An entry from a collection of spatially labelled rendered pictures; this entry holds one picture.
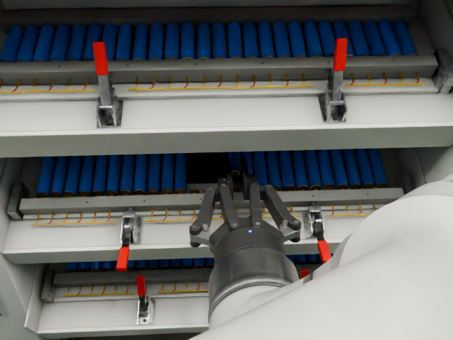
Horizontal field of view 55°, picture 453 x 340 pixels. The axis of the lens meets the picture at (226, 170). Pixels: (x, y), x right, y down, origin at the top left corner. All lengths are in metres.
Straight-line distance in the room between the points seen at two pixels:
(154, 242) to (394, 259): 0.50
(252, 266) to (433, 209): 0.19
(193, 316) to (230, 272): 0.39
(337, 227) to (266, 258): 0.27
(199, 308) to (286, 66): 0.44
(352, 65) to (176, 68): 0.22
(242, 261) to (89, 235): 0.31
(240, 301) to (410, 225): 0.17
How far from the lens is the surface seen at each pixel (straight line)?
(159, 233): 0.64
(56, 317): 0.82
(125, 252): 0.59
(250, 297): 0.36
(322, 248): 0.60
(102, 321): 0.80
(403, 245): 0.18
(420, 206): 0.26
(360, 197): 0.66
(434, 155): 0.66
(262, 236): 0.44
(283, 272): 0.40
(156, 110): 0.53
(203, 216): 0.51
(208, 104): 0.53
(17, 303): 0.77
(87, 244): 0.65
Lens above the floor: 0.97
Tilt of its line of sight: 36 degrees down
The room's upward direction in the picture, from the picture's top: straight up
